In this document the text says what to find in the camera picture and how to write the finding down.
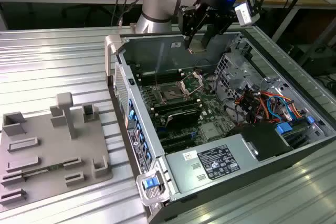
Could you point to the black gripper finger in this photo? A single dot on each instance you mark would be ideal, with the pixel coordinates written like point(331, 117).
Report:
point(218, 24)
point(195, 26)

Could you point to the silver CPU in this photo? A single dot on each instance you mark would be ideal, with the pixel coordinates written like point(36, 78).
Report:
point(197, 48)

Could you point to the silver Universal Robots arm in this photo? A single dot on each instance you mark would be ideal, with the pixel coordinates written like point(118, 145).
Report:
point(157, 11)

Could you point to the black RAM slot bank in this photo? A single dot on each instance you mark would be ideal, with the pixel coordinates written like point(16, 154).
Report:
point(173, 104)
point(157, 77)

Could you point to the perforated metal drive cage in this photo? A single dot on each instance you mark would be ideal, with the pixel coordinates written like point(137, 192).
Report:
point(236, 74)

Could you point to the open grey PC case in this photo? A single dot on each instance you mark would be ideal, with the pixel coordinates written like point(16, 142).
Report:
point(141, 51)

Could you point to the green motherboard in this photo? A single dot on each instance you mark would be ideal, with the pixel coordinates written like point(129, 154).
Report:
point(210, 108)

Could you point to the black expansion card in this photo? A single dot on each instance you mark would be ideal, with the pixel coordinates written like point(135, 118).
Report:
point(183, 117)

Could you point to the blue disk carrier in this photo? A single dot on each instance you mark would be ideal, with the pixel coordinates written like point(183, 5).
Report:
point(283, 129)

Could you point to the black fan shroud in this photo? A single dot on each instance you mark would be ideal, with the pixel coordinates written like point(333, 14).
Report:
point(262, 140)

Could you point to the small blue clip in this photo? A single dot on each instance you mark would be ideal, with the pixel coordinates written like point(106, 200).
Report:
point(311, 119)

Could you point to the grey power supply unit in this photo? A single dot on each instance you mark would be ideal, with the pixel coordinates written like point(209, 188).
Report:
point(189, 176)

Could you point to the blue case latch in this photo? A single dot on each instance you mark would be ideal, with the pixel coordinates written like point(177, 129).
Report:
point(149, 183)

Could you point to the grey parts rack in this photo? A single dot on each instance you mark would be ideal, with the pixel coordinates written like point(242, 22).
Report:
point(52, 145)

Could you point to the green RAM stick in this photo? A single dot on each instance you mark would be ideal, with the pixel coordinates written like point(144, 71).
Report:
point(56, 167)

